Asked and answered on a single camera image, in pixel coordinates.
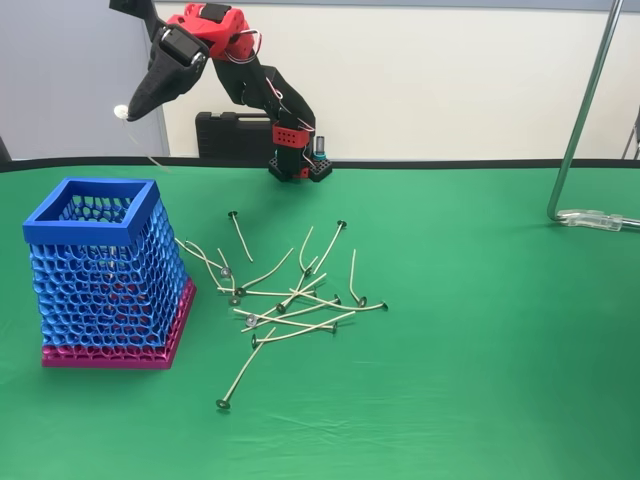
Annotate cream candle wick metal tab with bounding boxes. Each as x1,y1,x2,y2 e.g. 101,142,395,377
113,103,171,174
233,247,295,297
249,310,357,348
232,308,339,335
288,287,390,312
349,248,369,307
174,237,232,278
217,286,318,297
244,272,329,325
240,295,344,334
312,220,348,275
298,225,315,278
215,326,278,411
227,210,255,263
216,247,241,307
275,255,320,314
183,239,224,294

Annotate blue and magenta lattice basket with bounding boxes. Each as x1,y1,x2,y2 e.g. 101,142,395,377
22,177,198,371

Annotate grey partition panel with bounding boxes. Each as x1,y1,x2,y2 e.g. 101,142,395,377
0,0,170,161

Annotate black plastic tool case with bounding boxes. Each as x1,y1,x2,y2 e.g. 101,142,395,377
194,110,277,162

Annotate green cloth with black edge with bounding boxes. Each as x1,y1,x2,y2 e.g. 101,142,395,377
0,157,640,480

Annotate chrome stand pole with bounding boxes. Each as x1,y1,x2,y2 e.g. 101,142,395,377
546,0,640,227

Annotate clear plastic clamp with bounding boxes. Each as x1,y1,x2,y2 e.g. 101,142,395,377
556,207,640,233

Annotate red white wrist servo cable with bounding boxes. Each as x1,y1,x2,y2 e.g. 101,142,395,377
223,28,265,65

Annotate red white elbow servo cable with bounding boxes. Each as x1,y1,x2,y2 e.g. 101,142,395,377
263,74,317,135

